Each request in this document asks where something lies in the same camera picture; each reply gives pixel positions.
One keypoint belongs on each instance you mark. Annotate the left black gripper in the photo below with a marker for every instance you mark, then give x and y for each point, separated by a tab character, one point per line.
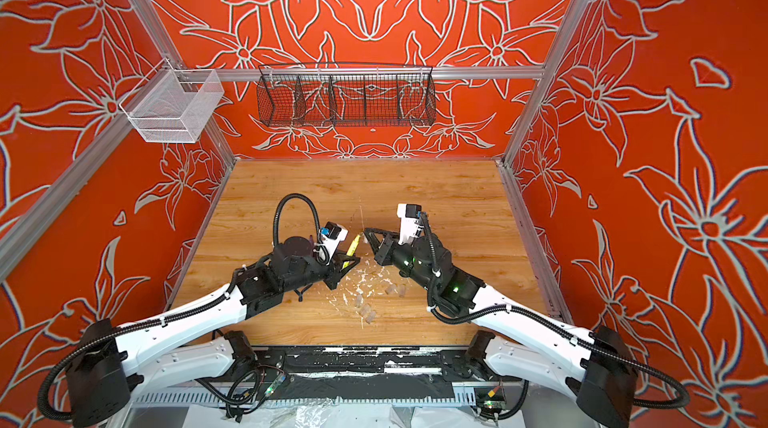
333	269

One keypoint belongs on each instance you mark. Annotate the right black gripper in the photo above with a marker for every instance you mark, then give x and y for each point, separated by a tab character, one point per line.
387	248

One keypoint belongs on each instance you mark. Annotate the yellow marker pen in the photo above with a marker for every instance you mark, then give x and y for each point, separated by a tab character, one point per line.
353	246

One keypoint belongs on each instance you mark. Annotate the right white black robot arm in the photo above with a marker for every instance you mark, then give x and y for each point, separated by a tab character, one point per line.
593	368

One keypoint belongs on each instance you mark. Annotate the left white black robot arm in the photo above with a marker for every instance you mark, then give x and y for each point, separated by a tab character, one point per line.
111	364

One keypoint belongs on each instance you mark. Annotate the white mesh basket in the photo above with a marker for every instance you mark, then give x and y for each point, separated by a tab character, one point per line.
169	105

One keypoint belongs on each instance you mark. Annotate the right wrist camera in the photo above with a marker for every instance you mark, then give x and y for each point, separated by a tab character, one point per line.
410	222

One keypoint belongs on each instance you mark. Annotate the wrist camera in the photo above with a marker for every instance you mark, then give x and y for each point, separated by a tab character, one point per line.
331	236
410	222

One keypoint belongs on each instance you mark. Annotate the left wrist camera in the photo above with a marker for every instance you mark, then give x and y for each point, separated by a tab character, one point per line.
331	236

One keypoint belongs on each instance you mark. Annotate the black wire basket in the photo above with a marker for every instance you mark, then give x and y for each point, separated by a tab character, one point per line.
327	95

